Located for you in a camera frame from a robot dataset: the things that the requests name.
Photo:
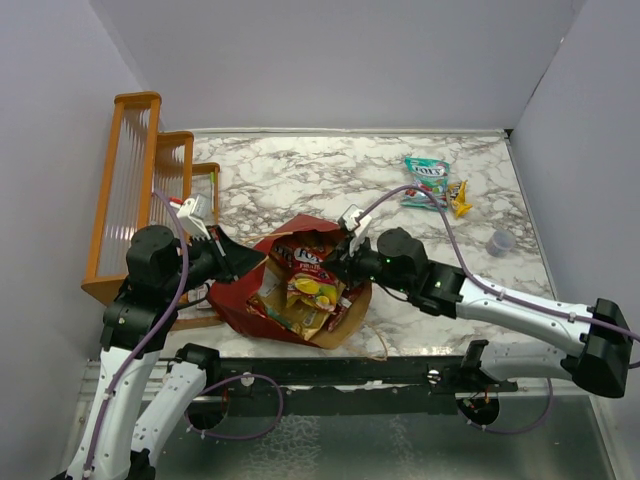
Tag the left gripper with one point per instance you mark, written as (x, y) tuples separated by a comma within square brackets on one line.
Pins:
[(234, 258)]

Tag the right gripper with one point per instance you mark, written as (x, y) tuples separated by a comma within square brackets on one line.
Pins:
[(344, 265)]

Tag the red Fox's fruit candy bag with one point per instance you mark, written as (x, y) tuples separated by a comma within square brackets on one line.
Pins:
[(310, 283)]

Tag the red paper bag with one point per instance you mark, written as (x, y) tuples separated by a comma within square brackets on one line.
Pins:
[(231, 300)]

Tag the gold chips bag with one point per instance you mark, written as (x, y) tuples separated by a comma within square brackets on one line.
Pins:
[(270, 302)]

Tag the teal Fox's candy bag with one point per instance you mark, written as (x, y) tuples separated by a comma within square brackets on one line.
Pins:
[(430, 180)]

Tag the yellow M&M's packet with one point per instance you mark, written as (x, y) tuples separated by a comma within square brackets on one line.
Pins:
[(456, 196)]

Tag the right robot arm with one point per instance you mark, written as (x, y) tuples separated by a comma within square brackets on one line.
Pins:
[(589, 345)]

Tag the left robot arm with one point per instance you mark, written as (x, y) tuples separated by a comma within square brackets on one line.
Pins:
[(123, 438)]

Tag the red KitKat wrapper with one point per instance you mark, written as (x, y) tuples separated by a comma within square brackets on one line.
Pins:
[(344, 304)]

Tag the orange snack packet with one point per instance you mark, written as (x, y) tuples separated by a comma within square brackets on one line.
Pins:
[(292, 250)]

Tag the white card in rack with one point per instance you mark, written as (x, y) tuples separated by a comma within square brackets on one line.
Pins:
[(202, 297)]

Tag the orange wooden rack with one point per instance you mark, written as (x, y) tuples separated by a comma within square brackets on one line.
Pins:
[(139, 159)]

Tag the small clear plastic cup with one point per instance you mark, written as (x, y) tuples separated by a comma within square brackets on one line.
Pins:
[(500, 243)]

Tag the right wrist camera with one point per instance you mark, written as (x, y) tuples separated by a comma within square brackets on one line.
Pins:
[(356, 224)]

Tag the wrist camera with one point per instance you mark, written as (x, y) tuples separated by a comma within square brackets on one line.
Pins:
[(191, 214), (356, 224)]

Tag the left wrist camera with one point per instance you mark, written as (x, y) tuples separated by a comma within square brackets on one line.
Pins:
[(191, 214)]

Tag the black mounting rail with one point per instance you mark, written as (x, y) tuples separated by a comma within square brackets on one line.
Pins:
[(260, 387)]

